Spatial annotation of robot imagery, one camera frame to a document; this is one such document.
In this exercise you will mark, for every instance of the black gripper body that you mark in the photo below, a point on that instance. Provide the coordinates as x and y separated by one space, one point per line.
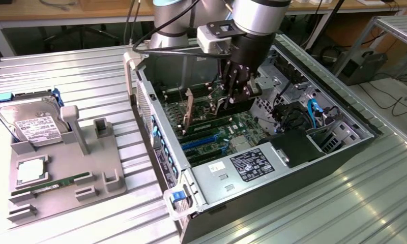
254 50

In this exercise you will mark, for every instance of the graphics card with metal bracket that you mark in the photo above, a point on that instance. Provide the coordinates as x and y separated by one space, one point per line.
189 111

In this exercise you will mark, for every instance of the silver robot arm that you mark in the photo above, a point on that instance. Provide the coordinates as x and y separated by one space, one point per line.
258 15

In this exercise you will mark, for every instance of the grey metal drive cage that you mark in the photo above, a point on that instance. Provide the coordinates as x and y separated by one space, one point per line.
268 106

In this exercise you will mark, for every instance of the green motherboard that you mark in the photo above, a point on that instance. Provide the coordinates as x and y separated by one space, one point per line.
238 124

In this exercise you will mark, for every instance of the installed RAM stick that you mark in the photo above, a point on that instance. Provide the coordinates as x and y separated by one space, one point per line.
210 125

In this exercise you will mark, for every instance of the blue expansion slot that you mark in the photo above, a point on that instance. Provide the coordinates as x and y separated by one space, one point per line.
201 142

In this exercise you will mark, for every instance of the black fan shroud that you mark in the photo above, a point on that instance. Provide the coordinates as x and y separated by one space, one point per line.
292 147

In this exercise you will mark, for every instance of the grey power supply unit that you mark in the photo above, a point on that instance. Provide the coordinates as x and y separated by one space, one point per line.
217 188

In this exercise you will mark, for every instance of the black and grey PC case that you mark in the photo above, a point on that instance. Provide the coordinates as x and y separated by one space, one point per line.
326 183

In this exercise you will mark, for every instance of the blue case latch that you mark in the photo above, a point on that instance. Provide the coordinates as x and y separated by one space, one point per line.
177 196

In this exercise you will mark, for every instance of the grey parts rack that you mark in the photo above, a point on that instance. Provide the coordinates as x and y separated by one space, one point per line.
67 162

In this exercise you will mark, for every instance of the wooden desk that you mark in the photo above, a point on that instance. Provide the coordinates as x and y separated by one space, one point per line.
54 12

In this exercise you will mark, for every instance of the hard disk with blue carrier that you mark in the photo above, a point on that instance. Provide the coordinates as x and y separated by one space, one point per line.
34 124

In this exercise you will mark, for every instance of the green RAM stick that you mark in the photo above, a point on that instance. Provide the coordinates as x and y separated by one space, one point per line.
66 181

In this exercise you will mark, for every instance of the silver CPU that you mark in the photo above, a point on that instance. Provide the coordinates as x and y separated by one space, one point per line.
32 171

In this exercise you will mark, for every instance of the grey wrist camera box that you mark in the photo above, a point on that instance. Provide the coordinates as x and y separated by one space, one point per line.
209 40

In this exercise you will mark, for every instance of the metal slat table frame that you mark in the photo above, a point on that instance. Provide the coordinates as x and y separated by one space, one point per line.
401 30

